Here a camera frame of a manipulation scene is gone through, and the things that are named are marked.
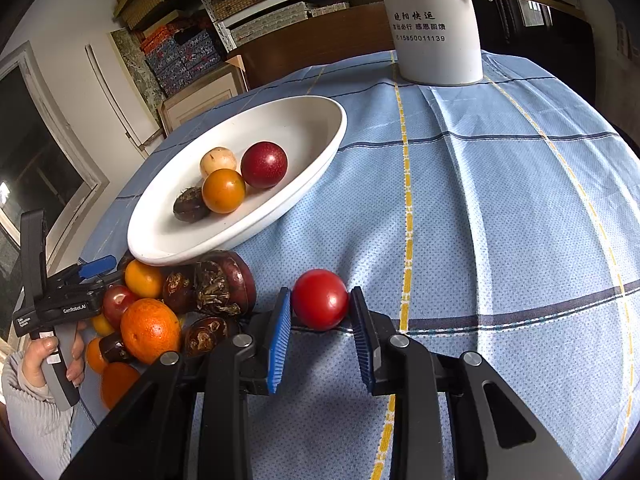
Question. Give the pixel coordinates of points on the pale beige round fruit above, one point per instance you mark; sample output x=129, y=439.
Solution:
x=218, y=160

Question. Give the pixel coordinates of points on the brown wooden board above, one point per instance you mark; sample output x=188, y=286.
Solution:
x=320, y=45

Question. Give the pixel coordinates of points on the pale wooden picture frame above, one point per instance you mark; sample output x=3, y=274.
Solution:
x=200, y=102

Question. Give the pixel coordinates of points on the large orange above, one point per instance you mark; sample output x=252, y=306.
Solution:
x=150, y=331

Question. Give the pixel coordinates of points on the yellowish orange mandarin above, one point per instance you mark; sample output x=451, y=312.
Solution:
x=142, y=277

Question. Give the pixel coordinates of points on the large red tomato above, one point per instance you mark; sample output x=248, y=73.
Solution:
x=320, y=299

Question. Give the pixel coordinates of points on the large dark purple mangosteen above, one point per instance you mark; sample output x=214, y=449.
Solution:
x=227, y=280

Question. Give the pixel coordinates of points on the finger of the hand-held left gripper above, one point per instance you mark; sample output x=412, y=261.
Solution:
x=97, y=265
x=107, y=280

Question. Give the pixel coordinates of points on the white thermos jug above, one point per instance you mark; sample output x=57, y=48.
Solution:
x=430, y=50

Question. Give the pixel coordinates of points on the white metal shelf rack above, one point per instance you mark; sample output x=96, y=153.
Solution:
x=207, y=5

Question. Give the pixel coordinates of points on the stack of blue patterned boxes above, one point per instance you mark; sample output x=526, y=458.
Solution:
x=185, y=57

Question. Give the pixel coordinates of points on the orange tomato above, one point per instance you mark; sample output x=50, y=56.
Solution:
x=223, y=191

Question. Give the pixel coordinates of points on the small dark purple fruit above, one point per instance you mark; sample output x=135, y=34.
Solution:
x=115, y=348
x=204, y=336
x=126, y=261

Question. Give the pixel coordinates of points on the white oval bowl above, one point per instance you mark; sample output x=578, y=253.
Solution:
x=280, y=125

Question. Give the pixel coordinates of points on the light patterned flat box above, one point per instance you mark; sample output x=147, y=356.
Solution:
x=270, y=22

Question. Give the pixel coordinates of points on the blue checked tablecloth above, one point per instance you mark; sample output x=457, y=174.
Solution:
x=500, y=210

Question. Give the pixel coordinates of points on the white framed window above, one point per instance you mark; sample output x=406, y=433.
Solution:
x=35, y=125

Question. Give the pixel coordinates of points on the green marbled panel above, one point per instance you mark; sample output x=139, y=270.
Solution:
x=135, y=67

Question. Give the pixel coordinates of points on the small red tomato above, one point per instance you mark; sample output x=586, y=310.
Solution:
x=117, y=302

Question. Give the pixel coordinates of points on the white leaning board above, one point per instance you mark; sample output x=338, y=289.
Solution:
x=107, y=90

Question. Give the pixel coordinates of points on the person's left hand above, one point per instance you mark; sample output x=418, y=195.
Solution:
x=37, y=365

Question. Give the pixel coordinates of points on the dark red passion fruit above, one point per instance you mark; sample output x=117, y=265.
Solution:
x=264, y=165

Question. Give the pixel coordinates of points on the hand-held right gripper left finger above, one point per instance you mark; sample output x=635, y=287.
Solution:
x=279, y=340

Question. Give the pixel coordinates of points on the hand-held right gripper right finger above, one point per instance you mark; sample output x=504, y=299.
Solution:
x=361, y=340

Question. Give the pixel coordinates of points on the person's left forearm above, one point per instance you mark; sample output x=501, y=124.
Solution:
x=30, y=420

